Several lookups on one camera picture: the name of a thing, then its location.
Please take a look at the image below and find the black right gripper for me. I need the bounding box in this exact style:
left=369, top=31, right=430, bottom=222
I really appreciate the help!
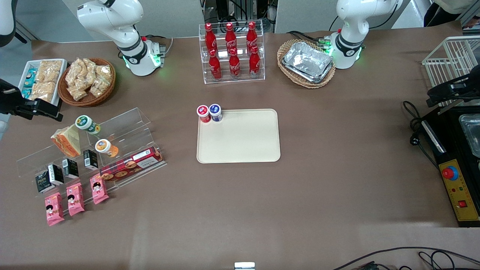
left=0, top=79, right=64, bottom=122

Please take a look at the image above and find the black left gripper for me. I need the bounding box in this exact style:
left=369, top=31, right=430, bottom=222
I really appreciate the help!
left=427, top=72, right=480, bottom=108

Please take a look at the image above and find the triangle sandwich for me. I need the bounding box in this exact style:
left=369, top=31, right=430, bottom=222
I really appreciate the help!
left=51, top=124, right=82, bottom=158

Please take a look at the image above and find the white rectangular plastic tray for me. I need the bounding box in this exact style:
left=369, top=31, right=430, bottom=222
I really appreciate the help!
left=18, top=59, right=68, bottom=107

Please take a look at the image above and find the aluminium foil tray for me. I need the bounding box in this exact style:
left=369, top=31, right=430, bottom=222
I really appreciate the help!
left=282, top=41, right=334, bottom=81
left=283, top=64, right=334, bottom=84

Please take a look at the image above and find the cream plastic serving tray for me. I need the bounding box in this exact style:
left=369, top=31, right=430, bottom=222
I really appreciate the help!
left=196, top=109, right=281, bottom=164

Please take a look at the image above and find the rice cracker pack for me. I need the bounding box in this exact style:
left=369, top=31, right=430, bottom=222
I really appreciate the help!
left=31, top=82, right=57, bottom=103
left=37, top=60, right=63, bottom=83

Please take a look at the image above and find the black machine with yellow panel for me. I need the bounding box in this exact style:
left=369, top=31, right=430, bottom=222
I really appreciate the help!
left=420, top=106, right=480, bottom=228

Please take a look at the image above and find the clear bag of snacks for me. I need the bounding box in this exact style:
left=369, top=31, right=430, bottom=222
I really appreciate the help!
left=67, top=85, right=88, bottom=101
left=89, top=77, right=111, bottom=98
left=66, top=59, right=87, bottom=87
left=96, top=64, right=113, bottom=81
left=83, top=58, right=99, bottom=85

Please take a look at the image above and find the green cap yogurt bottle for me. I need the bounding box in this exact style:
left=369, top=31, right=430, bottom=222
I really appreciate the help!
left=75, top=115, right=101, bottom=135

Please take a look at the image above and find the shiny metal container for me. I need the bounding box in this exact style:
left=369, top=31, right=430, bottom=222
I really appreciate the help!
left=459, top=114, right=480, bottom=158

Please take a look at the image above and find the dark brown wicker basket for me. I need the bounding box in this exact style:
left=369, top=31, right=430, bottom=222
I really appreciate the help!
left=58, top=57, right=116, bottom=107

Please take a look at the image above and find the small black drink carton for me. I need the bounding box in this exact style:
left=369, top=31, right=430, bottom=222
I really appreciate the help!
left=48, top=164, right=65, bottom=185
left=83, top=150, right=99, bottom=170
left=35, top=171, right=51, bottom=192
left=62, top=159, right=79, bottom=179

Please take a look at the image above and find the orange cap yogurt bottle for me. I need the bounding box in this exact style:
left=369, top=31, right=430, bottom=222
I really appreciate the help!
left=95, top=139, right=119, bottom=158

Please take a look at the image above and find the red emergency stop button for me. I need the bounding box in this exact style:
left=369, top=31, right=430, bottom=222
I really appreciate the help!
left=442, top=165, right=459, bottom=181

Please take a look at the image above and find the person in dark clothes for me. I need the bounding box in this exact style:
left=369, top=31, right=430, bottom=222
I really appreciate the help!
left=424, top=0, right=469, bottom=27

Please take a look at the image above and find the clear acrylic tiered shelf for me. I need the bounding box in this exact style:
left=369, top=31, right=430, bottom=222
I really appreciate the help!
left=16, top=108, right=167, bottom=216

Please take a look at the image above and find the pink snack pack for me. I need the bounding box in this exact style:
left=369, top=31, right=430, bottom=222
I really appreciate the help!
left=90, top=174, right=110, bottom=205
left=45, top=192, right=65, bottom=227
left=66, top=183, right=85, bottom=216

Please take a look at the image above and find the red tartan cookie box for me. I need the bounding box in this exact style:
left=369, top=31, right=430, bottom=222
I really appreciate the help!
left=99, top=147, right=164, bottom=182

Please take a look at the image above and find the red cap yogurt bottle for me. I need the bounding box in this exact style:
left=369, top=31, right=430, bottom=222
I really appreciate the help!
left=196, top=105, right=211, bottom=123

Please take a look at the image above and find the light woven wicker basket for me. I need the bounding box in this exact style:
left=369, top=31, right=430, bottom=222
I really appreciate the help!
left=277, top=39, right=336, bottom=89

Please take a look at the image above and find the blue cap yogurt bottle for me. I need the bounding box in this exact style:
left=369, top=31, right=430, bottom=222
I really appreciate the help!
left=208, top=104, right=223, bottom=122

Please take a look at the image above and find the red cola bottle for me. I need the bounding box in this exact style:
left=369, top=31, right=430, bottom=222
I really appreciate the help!
left=249, top=46, right=261, bottom=77
left=224, top=22, right=237, bottom=55
left=208, top=49, right=222, bottom=80
left=246, top=21, right=258, bottom=55
left=229, top=48, right=241, bottom=78
left=204, top=22, right=218, bottom=57

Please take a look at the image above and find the clear acrylic bottle rack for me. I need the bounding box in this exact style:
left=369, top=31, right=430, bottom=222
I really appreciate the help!
left=199, top=22, right=266, bottom=84

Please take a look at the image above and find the white wire basket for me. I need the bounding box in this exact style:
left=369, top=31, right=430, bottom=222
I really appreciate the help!
left=422, top=36, right=480, bottom=110

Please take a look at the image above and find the black power cable with plug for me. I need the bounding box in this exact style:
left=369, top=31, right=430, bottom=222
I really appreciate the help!
left=402, top=100, right=439, bottom=169

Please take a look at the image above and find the aluminium frame rail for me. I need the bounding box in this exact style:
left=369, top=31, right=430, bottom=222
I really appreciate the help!
left=458, top=6, right=480, bottom=36

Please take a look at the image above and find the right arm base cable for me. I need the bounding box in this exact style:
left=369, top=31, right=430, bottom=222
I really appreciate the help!
left=141, top=34, right=174, bottom=54

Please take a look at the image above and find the black left arm base cable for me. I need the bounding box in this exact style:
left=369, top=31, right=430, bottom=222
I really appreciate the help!
left=287, top=30, right=331, bottom=44

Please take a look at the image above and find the long black cable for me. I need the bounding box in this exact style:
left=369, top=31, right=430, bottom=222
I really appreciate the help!
left=332, top=246, right=480, bottom=270

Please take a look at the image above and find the coiled black cable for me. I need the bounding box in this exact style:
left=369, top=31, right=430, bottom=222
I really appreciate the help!
left=418, top=250, right=480, bottom=270

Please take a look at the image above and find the black equipment with cables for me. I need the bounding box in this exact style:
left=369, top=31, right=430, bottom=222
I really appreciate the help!
left=202, top=0, right=277, bottom=33

